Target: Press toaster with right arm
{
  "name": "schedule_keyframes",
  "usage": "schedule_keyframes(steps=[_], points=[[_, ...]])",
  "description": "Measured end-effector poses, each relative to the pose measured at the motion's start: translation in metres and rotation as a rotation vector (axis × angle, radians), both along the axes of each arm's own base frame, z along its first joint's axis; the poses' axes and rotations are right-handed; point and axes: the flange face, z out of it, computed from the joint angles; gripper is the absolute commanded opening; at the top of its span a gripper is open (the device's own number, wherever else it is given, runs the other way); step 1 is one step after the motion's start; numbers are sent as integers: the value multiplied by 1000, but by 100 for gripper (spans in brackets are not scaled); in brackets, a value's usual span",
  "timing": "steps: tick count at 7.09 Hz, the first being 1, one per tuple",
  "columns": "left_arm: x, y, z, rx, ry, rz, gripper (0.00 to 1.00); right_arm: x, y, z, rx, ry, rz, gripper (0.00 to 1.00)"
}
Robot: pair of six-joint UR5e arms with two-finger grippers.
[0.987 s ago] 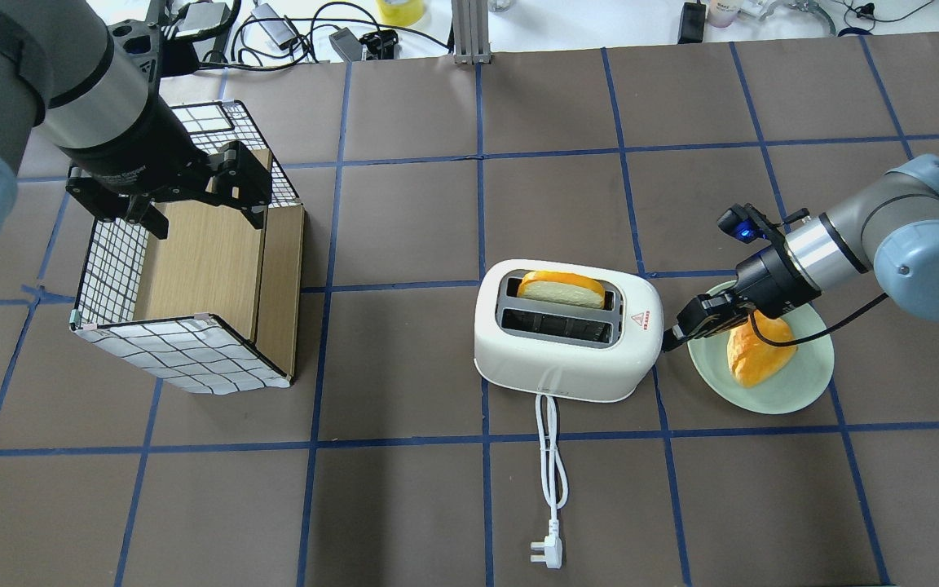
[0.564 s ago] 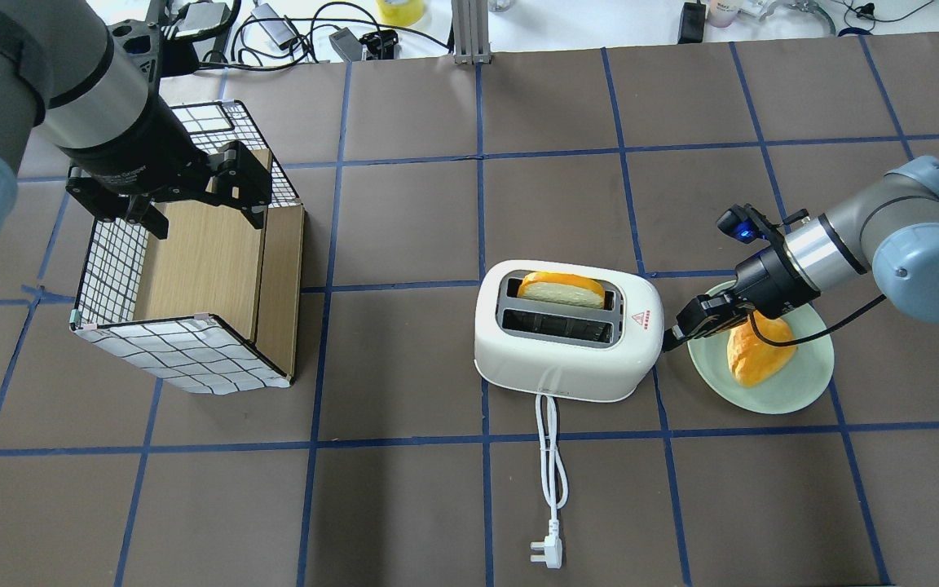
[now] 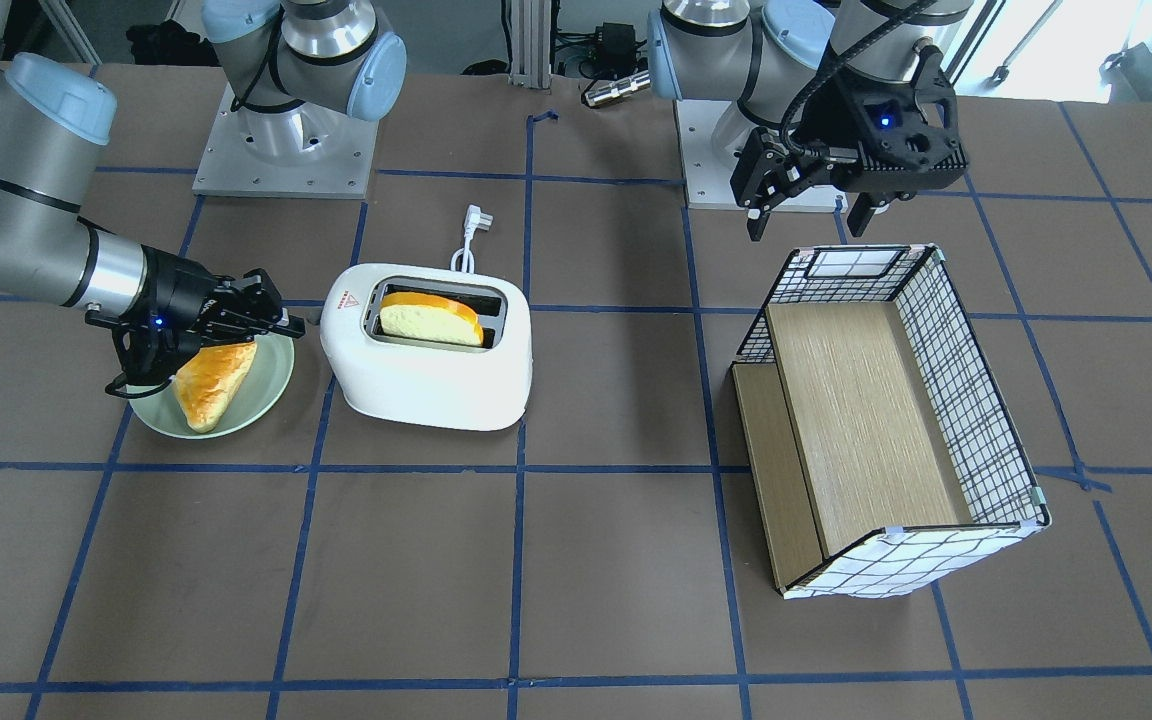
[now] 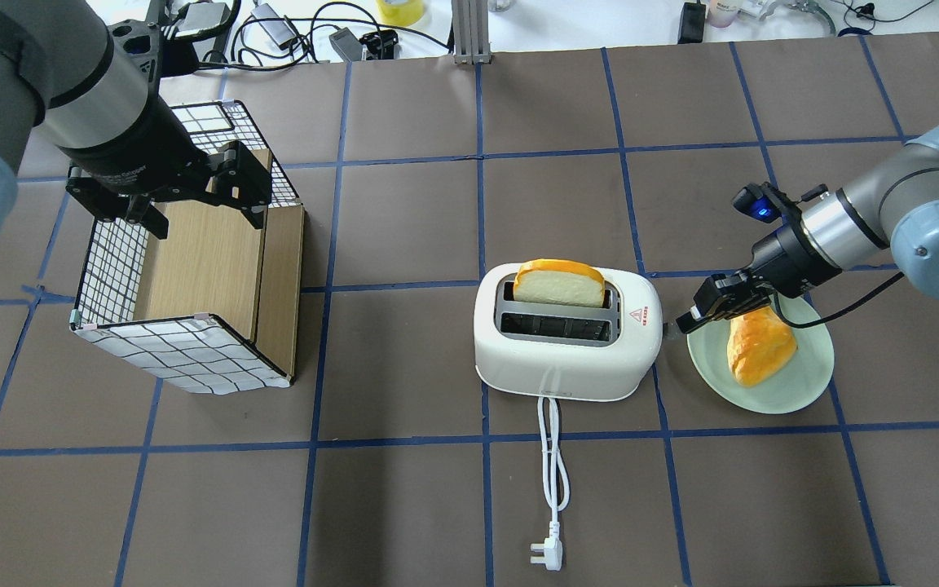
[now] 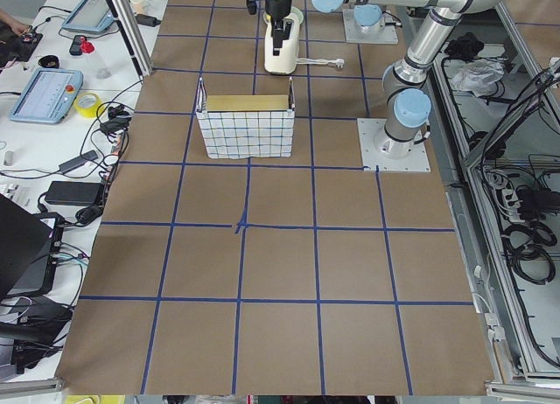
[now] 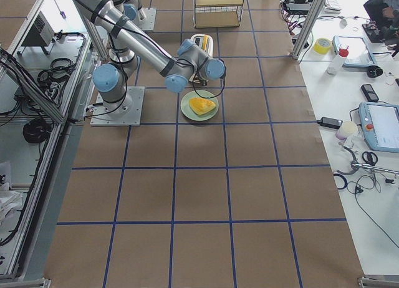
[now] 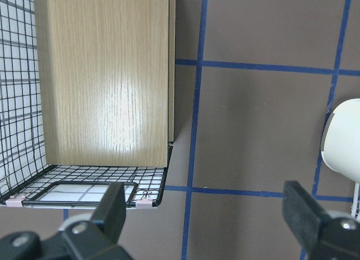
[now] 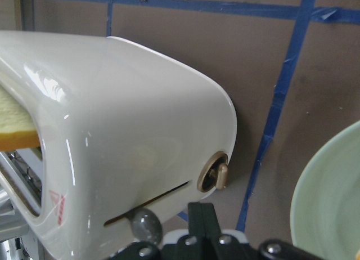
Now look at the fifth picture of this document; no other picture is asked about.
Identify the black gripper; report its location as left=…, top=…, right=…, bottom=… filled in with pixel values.
left=246, top=0, right=293, bottom=56

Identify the white toaster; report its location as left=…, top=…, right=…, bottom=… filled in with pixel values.
left=264, top=18, right=300, bottom=75

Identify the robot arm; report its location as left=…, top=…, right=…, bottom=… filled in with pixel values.
left=246, top=0, right=502, bottom=144
left=342, top=4, right=398, bottom=45

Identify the black power adapter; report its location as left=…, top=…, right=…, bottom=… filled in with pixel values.
left=135, top=14, right=161, bottom=27

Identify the white paper cup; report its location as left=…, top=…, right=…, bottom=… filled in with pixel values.
left=129, top=0, right=149, bottom=15

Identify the white bottle red cap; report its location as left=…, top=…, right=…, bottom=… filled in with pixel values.
left=80, top=37, right=111, bottom=80

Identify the blue teach pendant far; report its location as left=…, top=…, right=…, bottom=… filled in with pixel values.
left=61, top=0, right=114, bottom=34

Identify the blue teach pendant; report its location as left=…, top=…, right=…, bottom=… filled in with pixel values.
left=61, top=0, right=114, bottom=34
left=9, top=67, right=83, bottom=124

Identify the yellow tape roll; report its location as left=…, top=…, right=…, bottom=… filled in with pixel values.
left=73, top=92, right=104, bottom=118

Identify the black remote control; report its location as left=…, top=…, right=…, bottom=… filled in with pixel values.
left=69, top=34, right=86, bottom=57

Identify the blue teach pendant near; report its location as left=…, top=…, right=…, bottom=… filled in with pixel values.
left=9, top=67, right=83, bottom=124

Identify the large black power brick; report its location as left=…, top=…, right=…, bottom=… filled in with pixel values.
left=45, top=181, right=102, bottom=206

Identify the black laptop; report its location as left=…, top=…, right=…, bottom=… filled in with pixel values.
left=1, top=197, right=63, bottom=299

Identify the white toaster power cable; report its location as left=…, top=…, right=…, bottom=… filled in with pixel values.
left=297, top=58, right=347, bottom=69

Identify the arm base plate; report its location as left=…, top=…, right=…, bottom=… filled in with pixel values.
left=357, top=118, right=431, bottom=173
left=343, top=9, right=398, bottom=45

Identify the wire shelf with wooden boards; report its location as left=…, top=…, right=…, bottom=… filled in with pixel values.
left=196, top=79, right=296, bottom=160

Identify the aluminium frame post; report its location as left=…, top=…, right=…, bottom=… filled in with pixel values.
left=106, top=0, right=153, bottom=78

